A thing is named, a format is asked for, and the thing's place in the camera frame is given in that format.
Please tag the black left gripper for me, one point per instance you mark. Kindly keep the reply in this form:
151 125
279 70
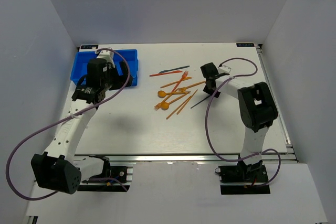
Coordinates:
121 78

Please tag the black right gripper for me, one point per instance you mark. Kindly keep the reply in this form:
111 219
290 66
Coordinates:
208 92

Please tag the dark blue chopstick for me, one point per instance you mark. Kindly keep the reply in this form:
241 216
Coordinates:
199 102

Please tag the orange chopstick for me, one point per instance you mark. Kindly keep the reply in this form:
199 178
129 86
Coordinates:
181 107
175 111

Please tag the red-orange plastic fork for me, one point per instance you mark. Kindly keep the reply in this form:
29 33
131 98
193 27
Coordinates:
184 75

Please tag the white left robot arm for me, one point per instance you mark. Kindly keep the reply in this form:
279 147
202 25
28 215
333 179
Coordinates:
56 168

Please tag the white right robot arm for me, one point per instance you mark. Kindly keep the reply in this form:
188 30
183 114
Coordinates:
257 111

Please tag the orange plastic knife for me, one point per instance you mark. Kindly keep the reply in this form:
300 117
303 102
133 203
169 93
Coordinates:
172 83

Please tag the dark blue plastic knife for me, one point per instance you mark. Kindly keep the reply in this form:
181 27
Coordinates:
174 69

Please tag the red-orange plastic knife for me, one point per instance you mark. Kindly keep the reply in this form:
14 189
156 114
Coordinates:
164 73

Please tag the blue divided plastic tray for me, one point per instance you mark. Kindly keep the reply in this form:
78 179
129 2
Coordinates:
82 58

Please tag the black logo sticker left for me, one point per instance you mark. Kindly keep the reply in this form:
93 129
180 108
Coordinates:
88 47

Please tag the black logo sticker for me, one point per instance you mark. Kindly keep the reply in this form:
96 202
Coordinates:
88 47
244 44

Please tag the black logo sticker right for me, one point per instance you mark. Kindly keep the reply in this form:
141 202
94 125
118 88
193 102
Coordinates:
244 44

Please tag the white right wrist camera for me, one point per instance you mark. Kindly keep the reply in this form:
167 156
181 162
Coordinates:
223 70

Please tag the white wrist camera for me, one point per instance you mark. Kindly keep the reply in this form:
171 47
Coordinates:
106 55
223 70

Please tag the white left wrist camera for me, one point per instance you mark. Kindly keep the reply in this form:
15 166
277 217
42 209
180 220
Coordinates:
106 55

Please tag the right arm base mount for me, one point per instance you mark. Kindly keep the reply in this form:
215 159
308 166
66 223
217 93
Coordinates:
233 183

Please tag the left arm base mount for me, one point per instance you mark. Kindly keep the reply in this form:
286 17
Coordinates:
119 180

